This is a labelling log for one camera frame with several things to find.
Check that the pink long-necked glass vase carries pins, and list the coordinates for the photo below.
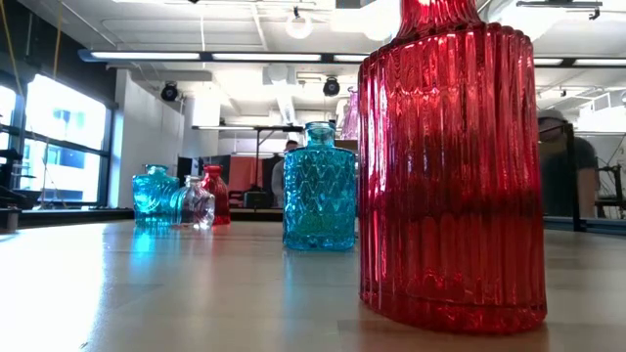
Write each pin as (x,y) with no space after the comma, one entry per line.
(351,122)

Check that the red square glass vase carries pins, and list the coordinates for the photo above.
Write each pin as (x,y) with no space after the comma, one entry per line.
(221,195)

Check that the blue round ribbed glass vase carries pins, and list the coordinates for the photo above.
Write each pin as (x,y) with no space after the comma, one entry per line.
(151,195)

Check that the blue zigzag-pattern glass vase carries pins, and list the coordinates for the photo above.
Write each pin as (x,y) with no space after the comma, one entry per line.
(318,195)

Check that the person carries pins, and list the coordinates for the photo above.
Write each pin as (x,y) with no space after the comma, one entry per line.
(278,186)
(557,171)

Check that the black box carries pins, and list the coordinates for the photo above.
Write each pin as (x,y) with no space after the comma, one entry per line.
(256,199)

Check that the black high table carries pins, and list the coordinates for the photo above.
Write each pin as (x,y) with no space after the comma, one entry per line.
(274,128)

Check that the red partition panel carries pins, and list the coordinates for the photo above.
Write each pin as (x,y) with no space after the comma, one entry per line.
(244,173)

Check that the black ceiling spot lamp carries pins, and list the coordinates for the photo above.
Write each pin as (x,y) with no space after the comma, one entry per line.
(331,86)
(168,92)

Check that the dark background monitors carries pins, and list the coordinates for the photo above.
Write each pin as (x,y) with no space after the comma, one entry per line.
(193,165)

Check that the clear small glass vase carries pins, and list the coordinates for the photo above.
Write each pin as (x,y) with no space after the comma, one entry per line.
(195,205)

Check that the long ceiling strip light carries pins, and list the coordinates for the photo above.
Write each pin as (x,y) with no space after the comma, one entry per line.
(264,57)

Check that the large red ribbed glass vase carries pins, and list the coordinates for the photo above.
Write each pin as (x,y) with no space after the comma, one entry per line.
(450,195)

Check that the white round ceiling lamp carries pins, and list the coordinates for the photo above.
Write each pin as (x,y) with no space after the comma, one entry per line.
(298,25)

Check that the large window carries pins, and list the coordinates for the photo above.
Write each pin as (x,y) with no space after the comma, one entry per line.
(63,122)

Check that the black aluminium rig frame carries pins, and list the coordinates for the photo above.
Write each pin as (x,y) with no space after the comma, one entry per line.
(73,216)

